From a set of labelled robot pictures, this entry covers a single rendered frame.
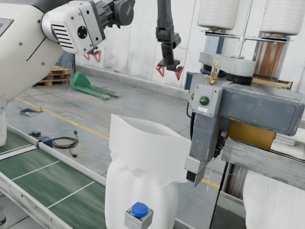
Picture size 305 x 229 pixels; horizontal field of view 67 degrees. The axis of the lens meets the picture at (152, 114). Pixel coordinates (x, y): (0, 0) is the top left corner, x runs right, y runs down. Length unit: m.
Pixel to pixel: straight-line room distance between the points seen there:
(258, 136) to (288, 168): 0.19
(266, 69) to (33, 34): 0.98
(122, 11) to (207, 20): 0.39
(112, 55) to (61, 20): 7.34
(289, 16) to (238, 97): 0.40
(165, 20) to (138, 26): 6.28
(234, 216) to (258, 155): 0.50
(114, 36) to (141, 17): 1.20
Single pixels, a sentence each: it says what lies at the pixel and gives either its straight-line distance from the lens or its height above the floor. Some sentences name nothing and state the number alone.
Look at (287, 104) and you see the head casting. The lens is 0.74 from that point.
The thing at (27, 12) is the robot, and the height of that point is 1.47.
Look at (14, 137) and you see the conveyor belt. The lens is 2.61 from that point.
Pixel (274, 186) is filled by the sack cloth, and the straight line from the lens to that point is 0.99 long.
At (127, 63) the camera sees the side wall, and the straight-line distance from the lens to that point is 7.62.
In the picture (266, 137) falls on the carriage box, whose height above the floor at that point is 1.12.
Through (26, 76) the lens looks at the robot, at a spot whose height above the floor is 1.28.
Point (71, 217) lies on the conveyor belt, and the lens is 1.58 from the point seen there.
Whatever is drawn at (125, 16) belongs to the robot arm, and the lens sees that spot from 0.84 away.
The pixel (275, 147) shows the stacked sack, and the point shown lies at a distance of 3.80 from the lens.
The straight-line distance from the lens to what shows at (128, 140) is 1.12.
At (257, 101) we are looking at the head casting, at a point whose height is 1.31.
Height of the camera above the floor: 1.44
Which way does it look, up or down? 18 degrees down
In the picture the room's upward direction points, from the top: 8 degrees clockwise
